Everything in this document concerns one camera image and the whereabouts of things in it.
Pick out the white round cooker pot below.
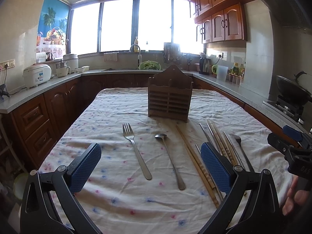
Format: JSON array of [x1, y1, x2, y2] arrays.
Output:
[[63, 53, 79, 73]]

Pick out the steel spoon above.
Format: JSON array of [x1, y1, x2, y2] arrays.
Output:
[[154, 133, 186, 191]]

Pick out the white rice cooker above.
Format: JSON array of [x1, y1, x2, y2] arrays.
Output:
[[23, 63, 52, 89]]

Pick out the right hand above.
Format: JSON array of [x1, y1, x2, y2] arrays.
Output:
[[282, 176, 310, 215]]

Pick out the upper wooden cabinets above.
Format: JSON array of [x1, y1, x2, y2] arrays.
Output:
[[187, 0, 255, 44]]

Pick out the white plastic jug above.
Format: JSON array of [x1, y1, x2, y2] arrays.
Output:
[[216, 66, 229, 81]]

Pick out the kitchen faucet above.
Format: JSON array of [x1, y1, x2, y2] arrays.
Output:
[[129, 44, 142, 66]]

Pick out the black wok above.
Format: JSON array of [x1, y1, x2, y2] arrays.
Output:
[[276, 71, 311, 106]]

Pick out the long bamboo chopstick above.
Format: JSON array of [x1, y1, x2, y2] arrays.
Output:
[[175, 125, 219, 208]]

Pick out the white floral tablecloth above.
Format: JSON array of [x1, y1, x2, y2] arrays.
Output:
[[39, 88, 293, 233]]

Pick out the green vegetable colander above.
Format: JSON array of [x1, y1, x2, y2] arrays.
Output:
[[139, 61, 161, 70]]

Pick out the wooden utensil holder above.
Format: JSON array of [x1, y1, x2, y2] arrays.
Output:
[[148, 65, 193, 122]]

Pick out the small white blender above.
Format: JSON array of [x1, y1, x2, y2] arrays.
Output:
[[56, 61, 71, 78]]

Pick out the knife rack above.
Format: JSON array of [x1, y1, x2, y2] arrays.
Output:
[[163, 42, 181, 65]]

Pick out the steel range hood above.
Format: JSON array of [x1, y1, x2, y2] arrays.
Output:
[[261, 0, 311, 34]]

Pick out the carved brown chopstick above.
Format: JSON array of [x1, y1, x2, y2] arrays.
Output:
[[207, 121, 238, 166], [210, 121, 238, 166]]

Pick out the black electric kettle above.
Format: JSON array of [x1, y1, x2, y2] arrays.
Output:
[[199, 57, 211, 75]]

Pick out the fruit beach poster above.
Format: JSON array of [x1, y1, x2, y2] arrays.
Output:
[[36, 0, 70, 59]]

